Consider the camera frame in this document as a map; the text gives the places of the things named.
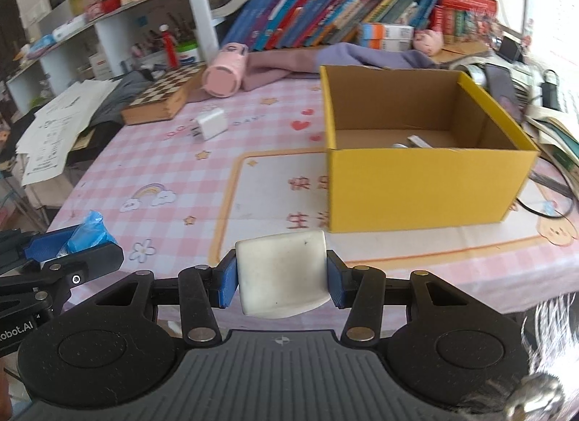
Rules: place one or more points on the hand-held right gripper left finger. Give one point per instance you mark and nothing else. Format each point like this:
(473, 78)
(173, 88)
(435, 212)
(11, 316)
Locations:
(228, 281)

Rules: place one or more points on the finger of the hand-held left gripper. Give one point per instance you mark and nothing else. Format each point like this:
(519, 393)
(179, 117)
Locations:
(90, 262)
(43, 247)

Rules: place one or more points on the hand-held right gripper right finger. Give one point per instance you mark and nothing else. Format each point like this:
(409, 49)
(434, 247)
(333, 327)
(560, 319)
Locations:
(337, 281)

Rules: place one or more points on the blue plastic packet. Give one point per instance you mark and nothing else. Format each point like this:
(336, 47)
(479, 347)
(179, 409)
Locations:
(92, 231)

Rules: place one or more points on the white eraser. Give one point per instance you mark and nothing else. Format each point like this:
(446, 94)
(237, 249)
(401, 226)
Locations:
(282, 272)

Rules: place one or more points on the yellow cardboard box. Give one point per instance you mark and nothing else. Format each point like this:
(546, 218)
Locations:
(420, 186)

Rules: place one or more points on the desktop with pink checkered cloth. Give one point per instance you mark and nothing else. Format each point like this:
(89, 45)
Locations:
(181, 186)

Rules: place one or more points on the white paper sheets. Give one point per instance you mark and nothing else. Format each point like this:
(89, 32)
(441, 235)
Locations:
(59, 131)

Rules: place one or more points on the white charger plug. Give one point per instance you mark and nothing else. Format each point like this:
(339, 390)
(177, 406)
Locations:
(211, 125)

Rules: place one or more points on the grey cloth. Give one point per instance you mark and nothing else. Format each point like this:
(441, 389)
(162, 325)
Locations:
(120, 95)

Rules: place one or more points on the wooden chessboard box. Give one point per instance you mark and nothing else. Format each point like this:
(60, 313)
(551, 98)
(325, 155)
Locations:
(158, 102)

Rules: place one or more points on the pink cup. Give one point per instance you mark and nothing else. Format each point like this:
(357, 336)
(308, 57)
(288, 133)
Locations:
(224, 73)

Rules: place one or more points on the white fur trim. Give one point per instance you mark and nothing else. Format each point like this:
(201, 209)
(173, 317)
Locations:
(552, 330)

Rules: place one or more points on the pink cloth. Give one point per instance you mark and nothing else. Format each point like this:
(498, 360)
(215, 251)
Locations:
(280, 66)

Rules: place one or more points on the purple cloth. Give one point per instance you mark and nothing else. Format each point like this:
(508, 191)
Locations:
(362, 57)

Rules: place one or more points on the red bottle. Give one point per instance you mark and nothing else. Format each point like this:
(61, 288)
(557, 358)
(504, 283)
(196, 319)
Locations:
(170, 48)

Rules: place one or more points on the white jar with green lid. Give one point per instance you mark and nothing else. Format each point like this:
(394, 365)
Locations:
(187, 55)

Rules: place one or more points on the orange and white boxes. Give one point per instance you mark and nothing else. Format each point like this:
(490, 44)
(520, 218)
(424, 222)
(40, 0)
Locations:
(386, 36)

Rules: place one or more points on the black smartphone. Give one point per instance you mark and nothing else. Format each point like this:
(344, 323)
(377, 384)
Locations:
(504, 91)

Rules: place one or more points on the pink pig plush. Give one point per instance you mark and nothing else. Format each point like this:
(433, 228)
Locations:
(427, 41)

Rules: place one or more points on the pile of books and papers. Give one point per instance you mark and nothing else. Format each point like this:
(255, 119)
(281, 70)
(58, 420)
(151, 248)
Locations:
(556, 145)

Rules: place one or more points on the row of colourful books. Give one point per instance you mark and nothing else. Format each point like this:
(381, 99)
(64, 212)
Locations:
(307, 18)

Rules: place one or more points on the white bookshelf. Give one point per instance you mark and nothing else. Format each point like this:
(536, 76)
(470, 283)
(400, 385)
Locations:
(194, 5)

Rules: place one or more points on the black power adapter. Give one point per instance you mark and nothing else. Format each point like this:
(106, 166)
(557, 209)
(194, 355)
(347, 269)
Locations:
(551, 93)

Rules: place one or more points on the black phone stand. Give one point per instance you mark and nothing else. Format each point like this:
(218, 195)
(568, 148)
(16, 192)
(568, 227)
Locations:
(510, 49)

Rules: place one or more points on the row of red thick books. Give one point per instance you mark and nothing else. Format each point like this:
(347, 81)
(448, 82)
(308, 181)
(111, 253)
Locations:
(461, 16)

